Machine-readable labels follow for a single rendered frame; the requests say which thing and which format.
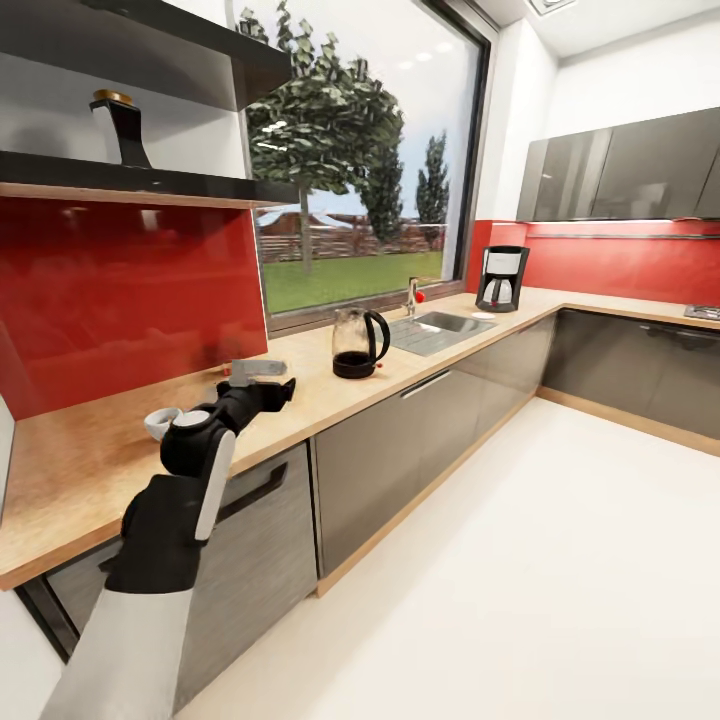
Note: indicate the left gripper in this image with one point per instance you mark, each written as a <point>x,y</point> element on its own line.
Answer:
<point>261,397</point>

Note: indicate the dishwasher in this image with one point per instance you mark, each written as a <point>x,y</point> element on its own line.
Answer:
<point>259,564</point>

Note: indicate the bottle of coffee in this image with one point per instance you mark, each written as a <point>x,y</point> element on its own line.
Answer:
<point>120,124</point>

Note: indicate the electric kettle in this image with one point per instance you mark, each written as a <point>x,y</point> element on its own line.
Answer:
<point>354,343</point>

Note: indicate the fridge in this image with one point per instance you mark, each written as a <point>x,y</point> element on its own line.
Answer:
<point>32,659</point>

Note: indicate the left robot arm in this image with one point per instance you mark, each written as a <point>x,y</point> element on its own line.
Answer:
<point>126,664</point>

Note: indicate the coffee cup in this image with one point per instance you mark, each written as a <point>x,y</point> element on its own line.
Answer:
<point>157,423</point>

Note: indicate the drop in sink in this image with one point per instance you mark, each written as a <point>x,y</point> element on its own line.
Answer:
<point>428,333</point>

